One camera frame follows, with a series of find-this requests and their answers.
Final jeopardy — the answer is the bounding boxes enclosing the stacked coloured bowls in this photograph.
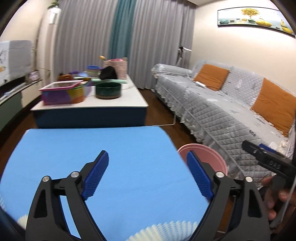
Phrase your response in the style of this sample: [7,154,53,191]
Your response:
[86,65,101,78]

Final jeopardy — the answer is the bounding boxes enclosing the orange cushion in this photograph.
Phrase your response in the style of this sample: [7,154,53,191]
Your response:
[193,64,230,91]
[251,78,296,137]

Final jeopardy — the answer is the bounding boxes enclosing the white corrugated foam sheet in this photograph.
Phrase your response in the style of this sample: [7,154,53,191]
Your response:
[0,194,200,241]

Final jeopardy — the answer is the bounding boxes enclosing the dark green round bowl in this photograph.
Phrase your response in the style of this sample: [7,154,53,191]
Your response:
[95,82,121,99]

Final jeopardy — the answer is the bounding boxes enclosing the grey quilted sofa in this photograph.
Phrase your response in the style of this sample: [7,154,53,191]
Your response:
[152,61,295,183]

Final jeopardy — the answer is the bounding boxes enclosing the white charging cable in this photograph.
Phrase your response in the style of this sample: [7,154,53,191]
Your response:
[152,114,179,127]

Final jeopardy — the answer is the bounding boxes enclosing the white standing air conditioner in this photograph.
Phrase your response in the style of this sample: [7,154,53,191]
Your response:
[36,7,61,86]

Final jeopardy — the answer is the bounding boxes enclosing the black hat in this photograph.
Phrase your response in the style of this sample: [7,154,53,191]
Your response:
[99,66,118,80]

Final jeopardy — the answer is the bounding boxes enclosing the grey curtain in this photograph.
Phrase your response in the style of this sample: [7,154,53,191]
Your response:
[53,1,196,89]

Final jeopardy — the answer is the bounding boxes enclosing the colourful storage box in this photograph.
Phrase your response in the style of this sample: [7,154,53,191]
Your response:
[39,79,92,105]

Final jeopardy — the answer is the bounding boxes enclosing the mint green flat tray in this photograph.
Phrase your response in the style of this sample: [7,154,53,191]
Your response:
[91,78,128,84]

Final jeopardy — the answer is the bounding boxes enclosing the tv cabinet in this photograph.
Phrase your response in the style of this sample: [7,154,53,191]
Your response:
[1,79,44,131]

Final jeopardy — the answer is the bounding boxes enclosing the covered television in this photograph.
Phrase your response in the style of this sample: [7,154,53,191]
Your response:
[1,40,32,85]

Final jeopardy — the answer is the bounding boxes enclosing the landscape wall painting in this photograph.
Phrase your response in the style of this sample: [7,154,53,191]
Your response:
[217,6,295,37]

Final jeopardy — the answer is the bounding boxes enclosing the teal curtain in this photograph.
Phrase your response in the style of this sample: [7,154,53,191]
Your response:
[109,0,137,59]

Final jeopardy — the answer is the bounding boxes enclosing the white floor lamp stand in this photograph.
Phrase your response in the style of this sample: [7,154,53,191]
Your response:
[176,46,192,67]

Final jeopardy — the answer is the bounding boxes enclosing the pink woven basket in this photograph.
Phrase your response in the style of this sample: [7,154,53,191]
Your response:
[103,57,128,79]

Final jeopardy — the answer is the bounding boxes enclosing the right hand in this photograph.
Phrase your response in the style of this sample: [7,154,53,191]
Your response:
[261,175,295,220]

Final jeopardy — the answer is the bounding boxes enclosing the pink plastic bin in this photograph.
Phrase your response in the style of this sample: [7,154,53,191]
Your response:
[178,144,228,175]

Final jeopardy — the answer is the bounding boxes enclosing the white power adapter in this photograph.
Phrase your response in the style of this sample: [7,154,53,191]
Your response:
[195,81,206,88]

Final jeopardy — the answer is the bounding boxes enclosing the blue foam mat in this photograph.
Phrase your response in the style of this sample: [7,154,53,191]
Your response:
[0,126,210,241]

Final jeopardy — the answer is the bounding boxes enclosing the white blue coffee table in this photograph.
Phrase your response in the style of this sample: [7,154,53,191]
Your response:
[31,76,149,128]

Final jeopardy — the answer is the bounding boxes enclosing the potted green plant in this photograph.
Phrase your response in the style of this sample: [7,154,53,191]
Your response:
[48,0,60,9]

